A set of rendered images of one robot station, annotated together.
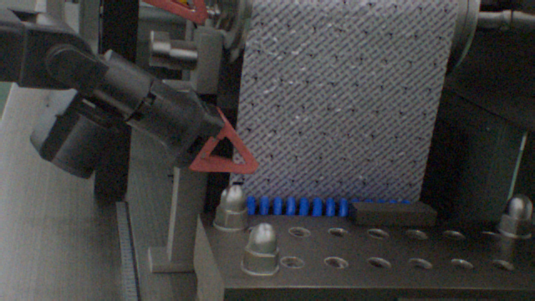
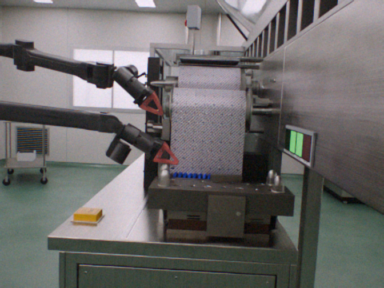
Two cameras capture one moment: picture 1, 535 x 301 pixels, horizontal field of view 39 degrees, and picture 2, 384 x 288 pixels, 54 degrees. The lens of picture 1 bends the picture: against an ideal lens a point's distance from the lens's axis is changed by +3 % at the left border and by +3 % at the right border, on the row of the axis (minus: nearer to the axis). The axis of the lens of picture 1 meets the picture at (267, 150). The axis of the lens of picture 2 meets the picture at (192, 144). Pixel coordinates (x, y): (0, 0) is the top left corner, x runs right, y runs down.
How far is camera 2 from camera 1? 52 cm
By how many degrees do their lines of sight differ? 20
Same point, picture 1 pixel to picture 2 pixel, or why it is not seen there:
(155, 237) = not seen: hidden behind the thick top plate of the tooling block
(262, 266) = (163, 183)
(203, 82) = (164, 136)
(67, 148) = (114, 152)
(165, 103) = (144, 138)
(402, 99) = (230, 137)
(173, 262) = not seen: hidden behind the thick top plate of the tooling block
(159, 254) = not seen: hidden behind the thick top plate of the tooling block
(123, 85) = (130, 132)
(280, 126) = (186, 147)
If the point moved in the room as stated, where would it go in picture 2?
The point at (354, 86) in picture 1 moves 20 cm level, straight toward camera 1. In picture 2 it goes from (211, 132) to (185, 137)
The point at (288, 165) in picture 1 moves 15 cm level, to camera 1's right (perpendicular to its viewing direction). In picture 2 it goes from (190, 162) to (235, 166)
